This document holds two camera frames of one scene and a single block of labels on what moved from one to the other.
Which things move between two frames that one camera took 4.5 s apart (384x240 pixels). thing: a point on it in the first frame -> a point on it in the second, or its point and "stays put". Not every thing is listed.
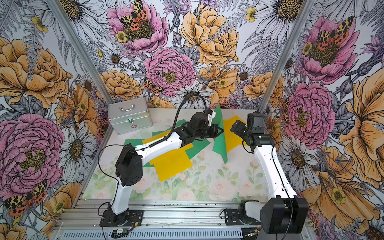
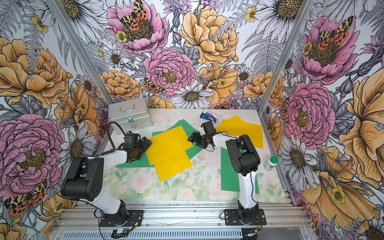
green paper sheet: x=198 y=145 stays put
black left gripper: x=214 y=131 -> x=145 y=146
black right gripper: x=237 y=127 -> x=195 y=137
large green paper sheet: x=219 y=146 -> x=229 y=176
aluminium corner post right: x=305 y=6 stays put
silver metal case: x=130 y=115 stays put
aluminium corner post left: x=57 y=8 stays put
